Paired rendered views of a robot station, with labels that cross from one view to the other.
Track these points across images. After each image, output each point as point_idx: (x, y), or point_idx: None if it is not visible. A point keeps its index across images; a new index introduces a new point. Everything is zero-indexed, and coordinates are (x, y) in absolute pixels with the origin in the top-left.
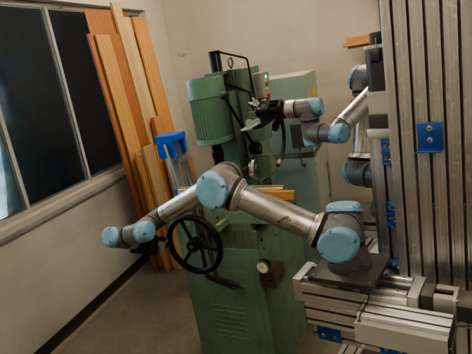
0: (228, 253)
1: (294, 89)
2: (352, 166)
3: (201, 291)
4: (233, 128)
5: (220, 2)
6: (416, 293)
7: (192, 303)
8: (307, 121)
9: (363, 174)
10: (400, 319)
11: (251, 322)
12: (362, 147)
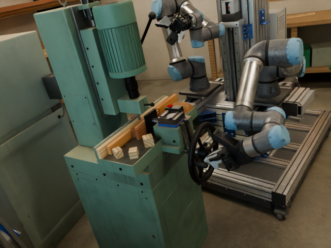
0: (182, 162)
1: (32, 46)
2: (183, 66)
3: (170, 220)
4: None
5: None
6: (286, 87)
7: (165, 241)
8: (201, 27)
9: (192, 67)
10: (301, 95)
11: (196, 208)
12: (181, 52)
